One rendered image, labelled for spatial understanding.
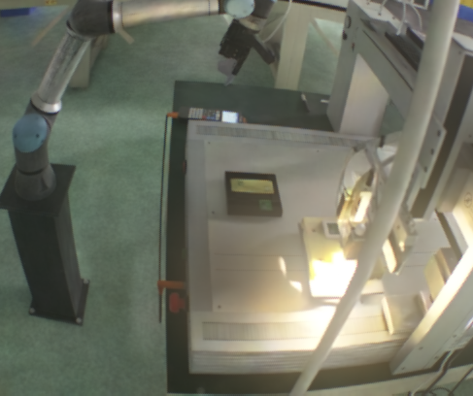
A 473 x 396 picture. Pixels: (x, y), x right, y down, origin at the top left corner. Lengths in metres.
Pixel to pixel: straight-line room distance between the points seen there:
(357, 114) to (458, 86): 0.77
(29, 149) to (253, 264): 0.74
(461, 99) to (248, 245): 0.56
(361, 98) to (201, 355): 0.86
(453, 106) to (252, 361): 0.56
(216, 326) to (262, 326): 0.08
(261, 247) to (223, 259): 0.09
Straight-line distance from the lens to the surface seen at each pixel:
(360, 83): 1.36
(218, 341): 0.85
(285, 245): 1.03
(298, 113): 1.69
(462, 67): 0.67
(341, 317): 0.66
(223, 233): 1.02
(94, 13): 1.21
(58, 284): 1.75
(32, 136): 1.39
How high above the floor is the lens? 1.56
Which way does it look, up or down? 38 degrees down
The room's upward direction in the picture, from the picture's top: 9 degrees clockwise
